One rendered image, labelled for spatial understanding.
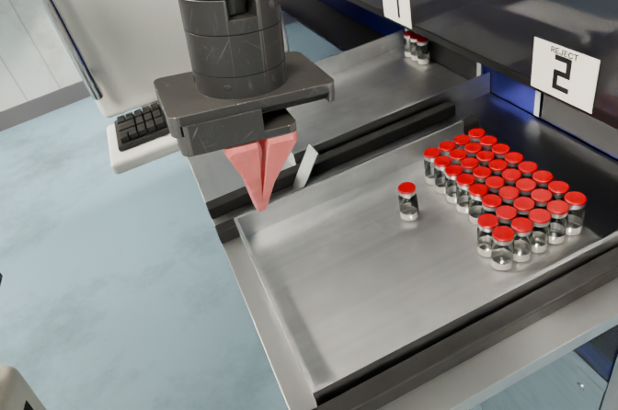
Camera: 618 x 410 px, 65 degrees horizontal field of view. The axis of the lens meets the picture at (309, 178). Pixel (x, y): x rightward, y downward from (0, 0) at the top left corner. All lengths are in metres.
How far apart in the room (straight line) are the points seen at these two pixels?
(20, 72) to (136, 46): 2.61
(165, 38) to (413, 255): 0.85
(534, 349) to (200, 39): 0.39
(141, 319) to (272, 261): 1.33
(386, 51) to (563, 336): 0.67
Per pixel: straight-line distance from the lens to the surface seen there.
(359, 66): 0.98
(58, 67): 3.79
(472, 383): 0.48
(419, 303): 0.52
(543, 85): 0.62
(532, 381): 1.02
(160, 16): 1.22
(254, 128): 0.29
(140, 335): 1.85
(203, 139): 0.28
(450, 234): 0.58
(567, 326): 0.52
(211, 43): 0.28
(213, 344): 1.70
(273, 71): 0.29
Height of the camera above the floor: 1.30
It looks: 37 degrees down
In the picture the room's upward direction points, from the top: 15 degrees counter-clockwise
